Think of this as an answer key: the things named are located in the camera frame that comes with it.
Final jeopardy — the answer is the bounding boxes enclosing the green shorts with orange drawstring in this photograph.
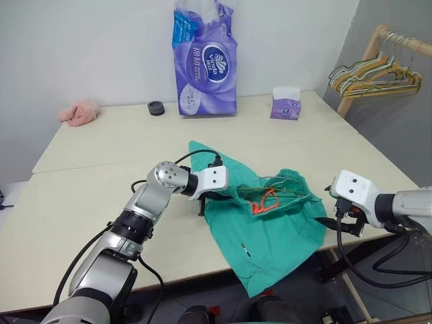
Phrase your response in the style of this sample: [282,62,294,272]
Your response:
[188,140,328,298]

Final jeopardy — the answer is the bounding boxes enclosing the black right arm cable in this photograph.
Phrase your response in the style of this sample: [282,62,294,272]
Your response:
[333,197,432,290]

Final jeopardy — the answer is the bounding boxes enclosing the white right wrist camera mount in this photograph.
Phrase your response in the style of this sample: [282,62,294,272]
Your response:
[329,169,383,217]

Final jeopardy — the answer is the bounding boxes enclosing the dark rounded shape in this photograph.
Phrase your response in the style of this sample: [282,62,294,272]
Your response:
[178,305,212,324]
[251,293,294,324]

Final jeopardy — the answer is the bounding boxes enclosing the pink cloth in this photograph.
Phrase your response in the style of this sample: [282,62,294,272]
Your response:
[56,100,101,128]

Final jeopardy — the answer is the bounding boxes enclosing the yellow wire hanger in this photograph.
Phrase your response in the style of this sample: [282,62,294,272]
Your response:
[340,50,423,99]

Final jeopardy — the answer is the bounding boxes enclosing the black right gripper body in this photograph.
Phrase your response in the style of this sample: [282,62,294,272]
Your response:
[333,198,368,238]

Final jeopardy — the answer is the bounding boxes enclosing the small purple tissue box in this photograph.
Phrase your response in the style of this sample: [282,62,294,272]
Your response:
[269,86,302,120]

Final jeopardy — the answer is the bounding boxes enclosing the large purple tissue pack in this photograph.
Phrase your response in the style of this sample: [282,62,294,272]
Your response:
[171,0,239,117]

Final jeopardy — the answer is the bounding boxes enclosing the black table frame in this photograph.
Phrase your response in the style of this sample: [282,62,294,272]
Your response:
[316,248,354,284]

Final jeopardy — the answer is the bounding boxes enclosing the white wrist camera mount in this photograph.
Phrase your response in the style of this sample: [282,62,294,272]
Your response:
[329,169,383,217]
[190,165,229,202]

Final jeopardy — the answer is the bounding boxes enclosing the black round cap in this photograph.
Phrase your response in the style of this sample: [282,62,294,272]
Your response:
[147,100,166,117]

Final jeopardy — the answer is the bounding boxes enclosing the wooden clothes rack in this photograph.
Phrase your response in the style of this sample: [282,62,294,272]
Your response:
[336,24,432,119]

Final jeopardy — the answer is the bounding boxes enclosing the olive wire hanger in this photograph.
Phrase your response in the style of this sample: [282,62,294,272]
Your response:
[236,173,306,200]

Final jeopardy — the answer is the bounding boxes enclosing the bunch of clothes hangers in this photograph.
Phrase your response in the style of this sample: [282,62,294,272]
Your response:
[338,32,414,95]

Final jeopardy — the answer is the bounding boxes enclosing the orange drawstring cord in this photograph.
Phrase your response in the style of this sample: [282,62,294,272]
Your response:
[250,190,281,215]

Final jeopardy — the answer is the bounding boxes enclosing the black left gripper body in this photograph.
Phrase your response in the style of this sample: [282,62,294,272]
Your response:
[197,190,238,217]

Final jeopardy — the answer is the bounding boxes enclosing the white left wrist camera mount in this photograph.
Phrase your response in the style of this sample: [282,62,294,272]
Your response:
[190,165,229,202]

